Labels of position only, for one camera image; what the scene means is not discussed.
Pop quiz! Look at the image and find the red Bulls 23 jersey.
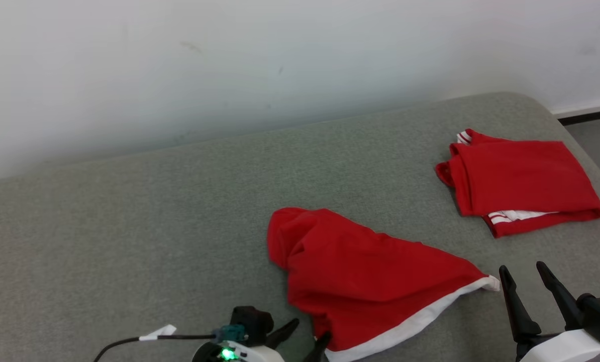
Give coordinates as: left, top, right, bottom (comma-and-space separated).
434, 128, 600, 239

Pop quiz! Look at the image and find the grey fabric sofa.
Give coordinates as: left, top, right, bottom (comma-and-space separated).
0, 92, 600, 362

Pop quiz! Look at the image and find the teal left cable connector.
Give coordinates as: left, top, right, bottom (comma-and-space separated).
212, 324, 248, 345

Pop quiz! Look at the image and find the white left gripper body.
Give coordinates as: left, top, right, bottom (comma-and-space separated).
191, 340, 285, 362

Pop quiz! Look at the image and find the white cable tag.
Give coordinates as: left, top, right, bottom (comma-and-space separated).
139, 324, 178, 343

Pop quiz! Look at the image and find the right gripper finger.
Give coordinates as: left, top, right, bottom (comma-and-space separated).
536, 260, 585, 332
498, 264, 542, 345

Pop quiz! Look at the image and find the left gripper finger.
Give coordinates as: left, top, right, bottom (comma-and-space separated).
264, 317, 300, 350
303, 331, 332, 362

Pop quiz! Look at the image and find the red shorts white hem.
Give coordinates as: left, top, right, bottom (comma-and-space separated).
267, 207, 502, 362

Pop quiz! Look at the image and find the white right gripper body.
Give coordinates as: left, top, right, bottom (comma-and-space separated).
516, 329, 600, 362

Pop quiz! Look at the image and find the thin black cable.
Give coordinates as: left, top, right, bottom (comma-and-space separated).
92, 333, 218, 362

